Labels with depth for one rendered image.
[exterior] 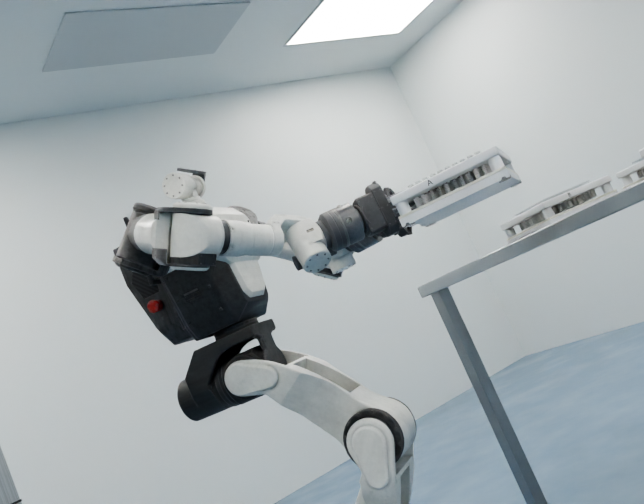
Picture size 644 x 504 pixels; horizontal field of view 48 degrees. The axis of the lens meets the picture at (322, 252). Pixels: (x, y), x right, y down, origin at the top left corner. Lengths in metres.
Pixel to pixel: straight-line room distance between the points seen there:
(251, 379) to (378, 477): 0.37
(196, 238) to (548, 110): 4.72
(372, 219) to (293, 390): 0.46
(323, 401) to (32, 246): 3.27
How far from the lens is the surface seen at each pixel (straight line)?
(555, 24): 5.81
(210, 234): 1.38
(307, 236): 1.51
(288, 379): 1.71
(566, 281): 6.13
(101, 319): 4.69
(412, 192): 1.53
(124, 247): 1.66
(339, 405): 1.71
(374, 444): 1.65
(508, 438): 2.14
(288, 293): 5.26
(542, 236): 1.75
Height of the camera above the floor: 0.82
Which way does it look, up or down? 7 degrees up
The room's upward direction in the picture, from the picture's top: 24 degrees counter-clockwise
